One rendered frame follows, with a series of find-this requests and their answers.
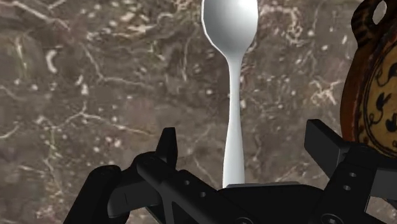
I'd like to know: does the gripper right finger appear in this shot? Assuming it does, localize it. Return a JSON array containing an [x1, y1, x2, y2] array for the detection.
[[303, 118, 397, 224]]

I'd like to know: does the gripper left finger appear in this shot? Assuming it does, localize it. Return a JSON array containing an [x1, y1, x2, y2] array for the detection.
[[63, 127, 249, 224]]

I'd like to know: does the brown patterned vase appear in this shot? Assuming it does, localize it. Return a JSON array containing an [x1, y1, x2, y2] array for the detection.
[[340, 0, 397, 158]]

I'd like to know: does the white spoon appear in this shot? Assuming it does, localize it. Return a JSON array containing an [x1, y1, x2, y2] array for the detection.
[[200, 0, 260, 190]]

